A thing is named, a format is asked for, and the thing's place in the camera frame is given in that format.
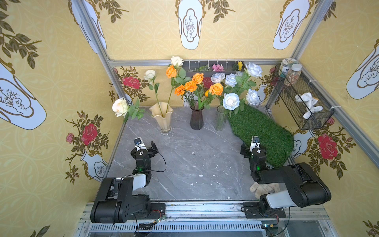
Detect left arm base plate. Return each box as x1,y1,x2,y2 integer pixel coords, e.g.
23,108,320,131
132,202,166,220

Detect grey wall planter tray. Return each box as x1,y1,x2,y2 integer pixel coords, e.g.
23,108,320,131
183,59,246,77

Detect yellow flower in tray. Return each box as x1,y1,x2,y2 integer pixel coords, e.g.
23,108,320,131
236,61,243,71

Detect orange marigold flower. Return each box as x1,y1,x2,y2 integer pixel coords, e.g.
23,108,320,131
174,85,186,96

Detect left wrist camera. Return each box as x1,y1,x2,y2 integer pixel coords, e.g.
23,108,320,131
133,137,146,151

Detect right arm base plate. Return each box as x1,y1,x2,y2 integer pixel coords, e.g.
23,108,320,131
240,202,286,219

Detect cream wavy glass vase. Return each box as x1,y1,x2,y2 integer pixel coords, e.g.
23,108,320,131
150,102,174,135

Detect orange rose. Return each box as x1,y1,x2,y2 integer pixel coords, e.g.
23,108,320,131
192,73,204,100
166,65,191,103
203,83,224,109

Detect pale blue white rose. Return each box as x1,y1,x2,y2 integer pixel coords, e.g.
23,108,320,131
222,74,237,98

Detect pink flower in tray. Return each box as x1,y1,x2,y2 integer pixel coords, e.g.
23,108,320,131
212,64,224,72

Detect green artificial grass mat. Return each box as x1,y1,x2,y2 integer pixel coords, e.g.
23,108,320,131
229,105,294,167

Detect black wire wall basket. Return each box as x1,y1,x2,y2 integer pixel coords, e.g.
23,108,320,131
272,66,334,130

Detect beige work glove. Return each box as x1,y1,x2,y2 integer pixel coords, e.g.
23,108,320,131
249,182,280,199

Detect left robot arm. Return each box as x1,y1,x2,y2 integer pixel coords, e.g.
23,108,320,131
90,138,159,224

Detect cream white rose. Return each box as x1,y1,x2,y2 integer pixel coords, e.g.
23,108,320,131
170,56,184,67
144,70,163,117
112,98,153,123

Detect clear glass vase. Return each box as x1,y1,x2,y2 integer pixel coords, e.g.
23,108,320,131
214,105,228,131

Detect glass jar with label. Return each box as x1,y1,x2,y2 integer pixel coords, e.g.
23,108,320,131
279,58,298,78

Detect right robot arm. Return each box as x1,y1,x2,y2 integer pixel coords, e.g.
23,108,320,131
240,144,332,209

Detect purple ribbed glass vase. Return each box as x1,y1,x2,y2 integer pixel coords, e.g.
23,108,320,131
189,102,204,130

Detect jar of coloured beads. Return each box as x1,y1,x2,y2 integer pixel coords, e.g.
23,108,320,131
284,64,302,87

